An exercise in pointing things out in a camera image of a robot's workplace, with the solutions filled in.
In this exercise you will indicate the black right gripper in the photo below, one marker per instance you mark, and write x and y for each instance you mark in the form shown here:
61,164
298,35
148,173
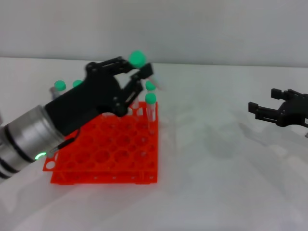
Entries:
294,110

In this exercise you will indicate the orange plastic test tube rack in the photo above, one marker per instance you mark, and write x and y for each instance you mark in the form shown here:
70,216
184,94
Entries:
96,180

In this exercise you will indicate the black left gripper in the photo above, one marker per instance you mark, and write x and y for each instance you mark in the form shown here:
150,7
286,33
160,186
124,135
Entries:
91,96

